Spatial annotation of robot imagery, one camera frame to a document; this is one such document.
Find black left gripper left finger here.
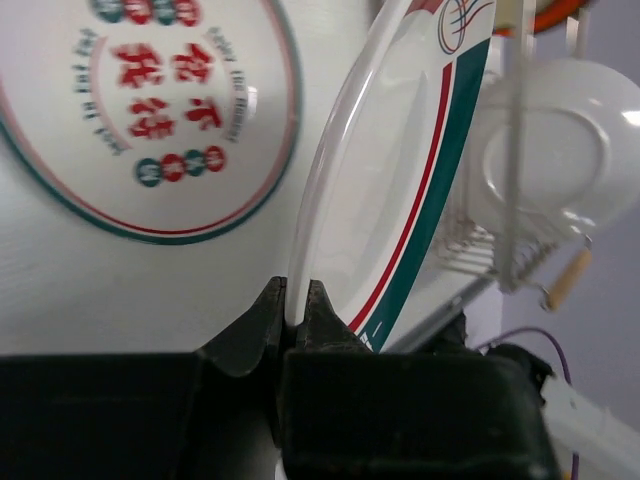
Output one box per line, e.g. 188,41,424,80
1,277,286,479

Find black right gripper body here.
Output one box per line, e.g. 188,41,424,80
434,312,554,397

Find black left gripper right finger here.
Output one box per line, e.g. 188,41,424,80
281,281,562,479

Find white plate green red rim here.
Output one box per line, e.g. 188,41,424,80
284,1,496,352

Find white plate red chinese characters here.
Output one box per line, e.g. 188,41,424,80
1,1,302,245

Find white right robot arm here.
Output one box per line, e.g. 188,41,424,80
430,313,639,479

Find plain white bowl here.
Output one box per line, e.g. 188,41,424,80
465,58,639,240

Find orange plate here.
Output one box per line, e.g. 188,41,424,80
493,0,592,37

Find white wire dish rack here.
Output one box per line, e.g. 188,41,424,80
384,1,592,353

